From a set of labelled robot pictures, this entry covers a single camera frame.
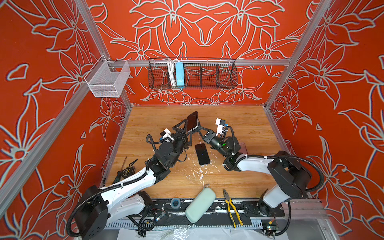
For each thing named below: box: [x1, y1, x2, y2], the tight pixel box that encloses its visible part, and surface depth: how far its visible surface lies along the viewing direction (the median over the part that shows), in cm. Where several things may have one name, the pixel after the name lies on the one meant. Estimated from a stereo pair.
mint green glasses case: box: [185, 187, 216, 224], surface depth 74 cm
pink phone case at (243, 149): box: [239, 141, 248, 155], surface depth 97 cm
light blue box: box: [175, 62, 185, 88], surface depth 92 cm
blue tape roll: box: [170, 197, 181, 209], surface depth 76 cm
